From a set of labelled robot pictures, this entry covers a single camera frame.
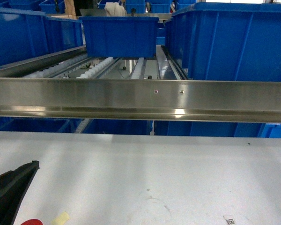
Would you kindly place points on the centre blue plastic bin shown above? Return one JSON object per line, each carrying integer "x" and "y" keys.
{"x": 120, "y": 37}

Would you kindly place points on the lower shelf blue bin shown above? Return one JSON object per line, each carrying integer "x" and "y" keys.
{"x": 119, "y": 127}

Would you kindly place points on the white roller track right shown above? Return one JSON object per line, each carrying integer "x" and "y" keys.
{"x": 139, "y": 70}

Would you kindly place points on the qr code sticker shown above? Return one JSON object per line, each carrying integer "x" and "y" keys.
{"x": 229, "y": 219}

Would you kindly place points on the large left blue bin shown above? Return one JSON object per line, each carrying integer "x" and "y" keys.
{"x": 27, "y": 34}

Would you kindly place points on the large blue bin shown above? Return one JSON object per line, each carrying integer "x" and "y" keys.
{"x": 27, "y": 34}
{"x": 227, "y": 41}

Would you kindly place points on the steel shelf front rail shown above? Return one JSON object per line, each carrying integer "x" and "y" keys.
{"x": 215, "y": 101}

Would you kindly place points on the white roller track left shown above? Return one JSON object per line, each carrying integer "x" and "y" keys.
{"x": 57, "y": 68}

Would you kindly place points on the white roller track middle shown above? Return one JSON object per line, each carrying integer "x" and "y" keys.
{"x": 95, "y": 69}

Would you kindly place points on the white roller track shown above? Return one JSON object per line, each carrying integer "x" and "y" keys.
{"x": 95, "y": 69}
{"x": 57, "y": 68}
{"x": 139, "y": 70}

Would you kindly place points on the yellow tape scrap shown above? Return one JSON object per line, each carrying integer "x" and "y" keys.
{"x": 61, "y": 219}

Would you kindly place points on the red mushroom push button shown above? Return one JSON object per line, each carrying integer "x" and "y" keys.
{"x": 32, "y": 222}

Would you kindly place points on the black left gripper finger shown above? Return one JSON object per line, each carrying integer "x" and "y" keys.
{"x": 13, "y": 187}

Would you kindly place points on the large right blue bin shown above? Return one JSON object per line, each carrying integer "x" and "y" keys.
{"x": 227, "y": 41}

